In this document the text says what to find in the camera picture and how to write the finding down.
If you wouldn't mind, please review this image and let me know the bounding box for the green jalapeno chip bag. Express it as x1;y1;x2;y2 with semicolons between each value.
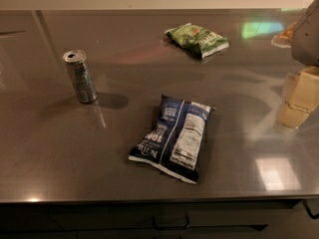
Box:
164;23;229;59

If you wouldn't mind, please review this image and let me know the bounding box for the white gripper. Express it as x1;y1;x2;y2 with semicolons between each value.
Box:
276;0;319;128

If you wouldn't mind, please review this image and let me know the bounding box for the silver drink can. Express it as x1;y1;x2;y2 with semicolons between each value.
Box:
63;50;98;104

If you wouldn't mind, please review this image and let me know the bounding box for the blue chip bag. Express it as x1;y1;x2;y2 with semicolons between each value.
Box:
129;96;214;184

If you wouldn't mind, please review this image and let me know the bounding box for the orange snack bag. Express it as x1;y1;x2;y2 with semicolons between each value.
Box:
271;23;296;48

